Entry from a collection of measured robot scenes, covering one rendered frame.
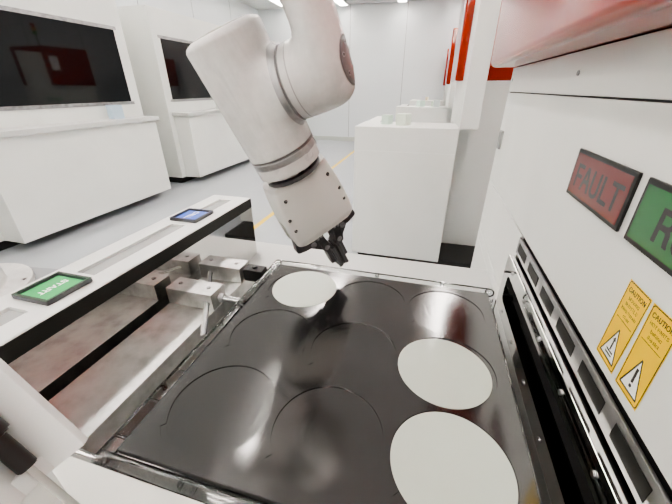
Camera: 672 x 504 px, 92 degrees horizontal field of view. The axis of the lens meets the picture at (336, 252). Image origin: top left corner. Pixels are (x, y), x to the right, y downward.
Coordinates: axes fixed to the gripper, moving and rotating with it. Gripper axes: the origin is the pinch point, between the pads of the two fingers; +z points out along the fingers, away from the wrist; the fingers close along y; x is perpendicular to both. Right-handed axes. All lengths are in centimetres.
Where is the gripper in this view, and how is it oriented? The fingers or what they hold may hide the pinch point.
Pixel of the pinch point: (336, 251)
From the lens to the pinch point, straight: 51.3
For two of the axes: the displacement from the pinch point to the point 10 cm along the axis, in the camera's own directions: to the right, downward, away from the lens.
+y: -7.9, 5.8, -2.0
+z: 3.7, 7.1, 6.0
